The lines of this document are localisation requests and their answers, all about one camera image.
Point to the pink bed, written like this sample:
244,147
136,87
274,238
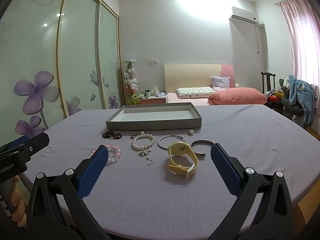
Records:
185,100

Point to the curtain rod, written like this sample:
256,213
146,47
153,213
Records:
287,0

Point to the pink curtain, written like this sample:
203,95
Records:
302,35

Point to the yellow wrist watch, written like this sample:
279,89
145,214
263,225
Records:
181,158

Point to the red and yellow toys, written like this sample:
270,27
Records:
273,96

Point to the white air conditioner pipe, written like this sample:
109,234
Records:
260,37

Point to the metal cuff bangle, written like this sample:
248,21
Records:
200,142

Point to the white mug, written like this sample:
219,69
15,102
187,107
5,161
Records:
148,93

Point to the cream and pink headboard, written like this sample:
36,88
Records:
190,76

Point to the tissue box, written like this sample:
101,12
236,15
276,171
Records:
155,90

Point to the floral sliding door wardrobe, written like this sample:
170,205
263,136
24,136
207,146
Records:
37,55

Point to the white air conditioner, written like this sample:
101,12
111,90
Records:
243,15

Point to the blue garment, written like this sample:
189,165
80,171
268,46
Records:
300,90

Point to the salmon pink pillow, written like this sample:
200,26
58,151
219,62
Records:
237,96

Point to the person's left hand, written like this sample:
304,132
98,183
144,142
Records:
19,202

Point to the grey cardboard tray box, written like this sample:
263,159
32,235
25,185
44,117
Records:
155,120

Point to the pink nightstand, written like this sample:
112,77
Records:
151,100

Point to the thin silver clasp bangle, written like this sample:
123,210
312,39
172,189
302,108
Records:
161,146

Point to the plush toy tower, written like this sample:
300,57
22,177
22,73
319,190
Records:
131,82

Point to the white wall socket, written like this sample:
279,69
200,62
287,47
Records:
153,61

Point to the patterned white pillow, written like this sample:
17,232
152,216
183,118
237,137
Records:
193,92

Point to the purple floral pillow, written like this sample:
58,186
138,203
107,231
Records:
220,82

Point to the purple tablecloth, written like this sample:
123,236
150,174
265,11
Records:
250,142

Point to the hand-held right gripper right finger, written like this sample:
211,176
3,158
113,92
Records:
225,170

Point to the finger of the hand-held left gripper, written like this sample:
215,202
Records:
17,140
35,143

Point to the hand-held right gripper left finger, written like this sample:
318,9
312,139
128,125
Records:
93,170

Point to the dark wooden chair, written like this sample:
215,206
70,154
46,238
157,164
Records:
267,80

